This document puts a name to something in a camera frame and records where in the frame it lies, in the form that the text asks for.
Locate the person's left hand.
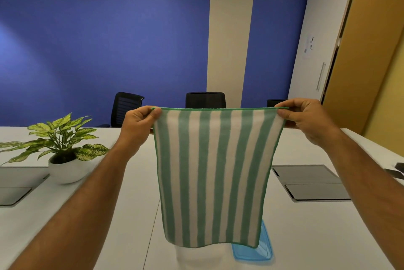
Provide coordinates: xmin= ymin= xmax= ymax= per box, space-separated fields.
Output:
xmin=114 ymin=105 xmax=162 ymax=162

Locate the person's right forearm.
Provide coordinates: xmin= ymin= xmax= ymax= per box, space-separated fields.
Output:
xmin=325 ymin=129 xmax=404 ymax=270

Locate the white cabinet door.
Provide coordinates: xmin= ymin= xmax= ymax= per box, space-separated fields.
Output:
xmin=287 ymin=0 xmax=360 ymax=103

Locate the person's left forearm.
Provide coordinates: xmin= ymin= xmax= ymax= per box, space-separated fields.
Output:
xmin=9 ymin=143 xmax=134 ymax=270

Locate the white paper label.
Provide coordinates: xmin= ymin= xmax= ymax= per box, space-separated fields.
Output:
xmin=302 ymin=35 xmax=316 ymax=59

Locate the black device with cable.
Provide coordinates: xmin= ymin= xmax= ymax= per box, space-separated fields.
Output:
xmin=383 ymin=168 xmax=404 ymax=181

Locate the blue plastic lid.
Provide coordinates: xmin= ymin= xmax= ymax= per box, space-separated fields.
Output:
xmin=232 ymin=219 xmax=273 ymax=262

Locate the green white striped towel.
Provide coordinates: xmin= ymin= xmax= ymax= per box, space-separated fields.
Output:
xmin=151 ymin=107 xmax=290 ymax=248

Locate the yellow wooden door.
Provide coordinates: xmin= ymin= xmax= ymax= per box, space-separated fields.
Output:
xmin=322 ymin=0 xmax=404 ymax=136

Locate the clear plastic container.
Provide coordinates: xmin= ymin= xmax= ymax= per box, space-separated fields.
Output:
xmin=175 ymin=243 xmax=235 ymax=270

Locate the black mesh office chair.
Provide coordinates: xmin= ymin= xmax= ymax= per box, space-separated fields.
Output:
xmin=110 ymin=92 xmax=145 ymax=128

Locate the green plant in white pot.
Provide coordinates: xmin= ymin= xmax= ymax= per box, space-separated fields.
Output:
xmin=0 ymin=113 xmax=110 ymax=185

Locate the metal door handle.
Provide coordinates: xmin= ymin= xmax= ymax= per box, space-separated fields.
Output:
xmin=316 ymin=62 xmax=327 ymax=92

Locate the person's right hand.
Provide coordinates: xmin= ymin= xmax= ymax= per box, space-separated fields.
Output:
xmin=274 ymin=98 xmax=343 ymax=148

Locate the grey table cable hatch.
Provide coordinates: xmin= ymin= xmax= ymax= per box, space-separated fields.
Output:
xmin=271 ymin=164 xmax=352 ymax=203
xmin=0 ymin=165 xmax=51 ymax=208

